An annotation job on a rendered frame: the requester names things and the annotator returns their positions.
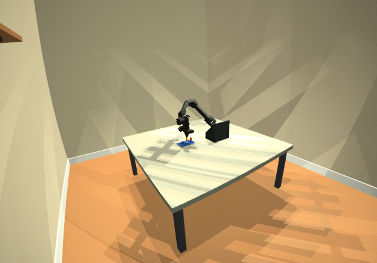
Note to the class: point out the blue circuit board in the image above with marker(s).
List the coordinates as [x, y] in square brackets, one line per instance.
[185, 143]

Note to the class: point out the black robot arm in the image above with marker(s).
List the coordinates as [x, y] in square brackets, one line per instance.
[182, 119]

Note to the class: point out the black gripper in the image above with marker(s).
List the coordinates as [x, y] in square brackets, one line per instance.
[188, 130]

